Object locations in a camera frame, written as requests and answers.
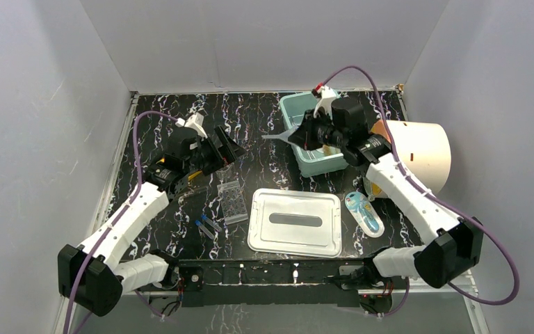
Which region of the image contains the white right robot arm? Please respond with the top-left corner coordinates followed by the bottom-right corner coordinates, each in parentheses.
top-left (288, 97), bottom-right (484, 288)

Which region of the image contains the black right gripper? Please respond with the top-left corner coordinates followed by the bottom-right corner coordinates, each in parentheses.
top-left (288, 109), bottom-right (347, 152)

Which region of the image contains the blue capped tube right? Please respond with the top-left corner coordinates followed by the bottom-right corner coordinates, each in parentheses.
top-left (201, 214), bottom-right (222, 232)

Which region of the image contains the yellow test tube rack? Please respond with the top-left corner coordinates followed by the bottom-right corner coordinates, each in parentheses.
top-left (153, 155), bottom-right (200, 185)

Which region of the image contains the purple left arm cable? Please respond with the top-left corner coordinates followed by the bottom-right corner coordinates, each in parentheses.
top-left (62, 111), bottom-right (190, 334)

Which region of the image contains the blue capped tube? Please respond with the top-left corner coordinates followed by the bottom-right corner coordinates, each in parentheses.
top-left (195, 220), bottom-right (214, 240)
top-left (201, 214), bottom-right (222, 232)

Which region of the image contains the clear large test tube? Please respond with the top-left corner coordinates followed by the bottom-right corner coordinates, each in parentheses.
top-left (174, 186), bottom-right (209, 203)

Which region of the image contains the brown bristle tube brush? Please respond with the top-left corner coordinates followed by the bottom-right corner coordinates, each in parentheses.
top-left (321, 145), bottom-right (339, 157)

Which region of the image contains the blue packaged tool blister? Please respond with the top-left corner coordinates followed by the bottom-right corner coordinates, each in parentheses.
top-left (344, 191), bottom-right (385, 238)

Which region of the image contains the mint green plastic bin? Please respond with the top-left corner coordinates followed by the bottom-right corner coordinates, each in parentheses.
top-left (280, 91), bottom-right (351, 178)

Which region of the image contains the white orange centrifuge drum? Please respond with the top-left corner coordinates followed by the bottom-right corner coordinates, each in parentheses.
top-left (387, 120), bottom-right (451, 194)

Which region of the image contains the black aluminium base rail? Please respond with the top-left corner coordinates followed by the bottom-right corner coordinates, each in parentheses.
top-left (62, 257), bottom-right (480, 319)

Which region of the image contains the white bin lid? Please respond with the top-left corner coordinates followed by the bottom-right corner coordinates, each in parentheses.
top-left (247, 188), bottom-right (342, 258)

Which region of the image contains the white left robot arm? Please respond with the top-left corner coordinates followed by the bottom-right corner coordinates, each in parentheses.
top-left (57, 126), bottom-right (245, 317)

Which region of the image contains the clear well plate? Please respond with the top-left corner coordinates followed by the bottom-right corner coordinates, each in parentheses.
top-left (217, 180), bottom-right (248, 225)

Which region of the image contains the blue capped tube left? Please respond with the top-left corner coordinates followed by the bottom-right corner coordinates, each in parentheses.
top-left (195, 220), bottom-right (214, 240)

